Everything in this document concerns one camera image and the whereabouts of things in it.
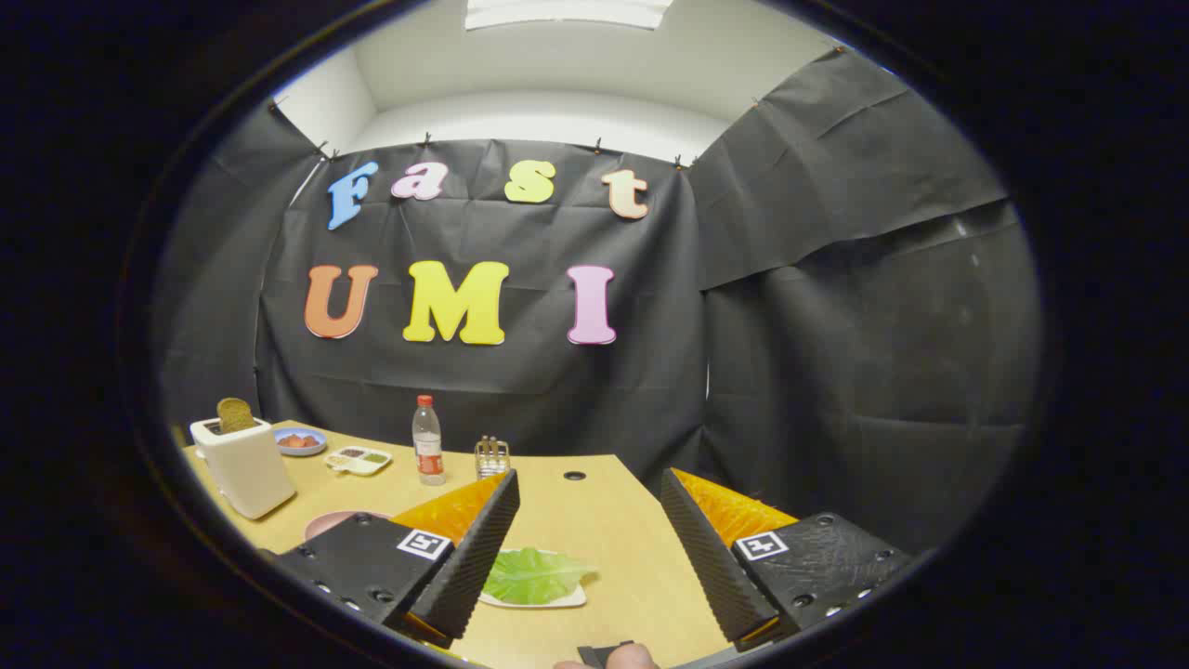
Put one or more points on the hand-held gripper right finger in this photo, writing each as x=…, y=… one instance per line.
x=711, y=557

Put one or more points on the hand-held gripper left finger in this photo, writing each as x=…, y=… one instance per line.
x=474, y=557

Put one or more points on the green lettuce leaf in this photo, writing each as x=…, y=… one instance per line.
x=534, y=574

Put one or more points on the brown bread slice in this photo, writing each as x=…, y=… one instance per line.
x=235, y=414

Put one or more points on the white square plate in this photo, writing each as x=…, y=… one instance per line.
x=571, y=597

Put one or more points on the brown wooden sticks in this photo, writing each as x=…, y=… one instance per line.
x=487, y=444

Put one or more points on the clear plastic bottle red cap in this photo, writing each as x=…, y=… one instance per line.
x=428, y=446

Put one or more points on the white divided condiment dish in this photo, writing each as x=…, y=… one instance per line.
x=358, y=460

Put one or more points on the pink round plate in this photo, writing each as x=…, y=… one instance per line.
x=325, y=522

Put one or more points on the small blue plate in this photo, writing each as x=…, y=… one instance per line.
x=302, y=451

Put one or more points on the red food pieces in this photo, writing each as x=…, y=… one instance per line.
x=297, y=440

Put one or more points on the white toaster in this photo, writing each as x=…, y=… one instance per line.
x=246, y=469

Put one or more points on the ceiling light panel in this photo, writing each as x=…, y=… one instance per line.
x=567, y=11

